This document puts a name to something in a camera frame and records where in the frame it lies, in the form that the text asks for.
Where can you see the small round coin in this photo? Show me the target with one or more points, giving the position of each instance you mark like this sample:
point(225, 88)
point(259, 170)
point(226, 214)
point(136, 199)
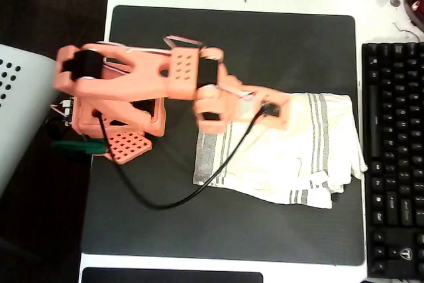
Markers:
point(395, 2)

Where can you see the white striped dish towel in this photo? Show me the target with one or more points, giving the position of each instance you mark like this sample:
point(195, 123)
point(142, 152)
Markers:
point(281, 163)

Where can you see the motor controller board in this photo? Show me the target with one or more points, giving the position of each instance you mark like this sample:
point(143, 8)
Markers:
point(67, 110)

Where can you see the orange 3D-printed robot arm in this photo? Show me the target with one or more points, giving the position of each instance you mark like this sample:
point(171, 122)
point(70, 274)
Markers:
point(132, 81)

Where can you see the black mechanical keyboard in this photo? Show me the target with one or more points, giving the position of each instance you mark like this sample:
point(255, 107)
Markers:
point(394, 163)

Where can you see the green table clamp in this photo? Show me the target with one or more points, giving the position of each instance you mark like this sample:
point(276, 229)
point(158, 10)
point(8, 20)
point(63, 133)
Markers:
point(76, 147)

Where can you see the large black desk mat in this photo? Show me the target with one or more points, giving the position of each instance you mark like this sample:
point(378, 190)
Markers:
point(198, 236)

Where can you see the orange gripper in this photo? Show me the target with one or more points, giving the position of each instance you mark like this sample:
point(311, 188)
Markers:
point(287, 108)

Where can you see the small black pad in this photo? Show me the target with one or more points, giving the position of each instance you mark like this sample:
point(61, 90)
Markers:
point(165, 277)

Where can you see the orange wrist camera mount plate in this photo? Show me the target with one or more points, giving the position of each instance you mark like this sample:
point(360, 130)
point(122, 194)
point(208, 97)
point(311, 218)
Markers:
point(285, 104)

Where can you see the white perforated plastic chair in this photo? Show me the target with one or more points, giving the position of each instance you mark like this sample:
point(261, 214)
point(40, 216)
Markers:
point(16, 114)

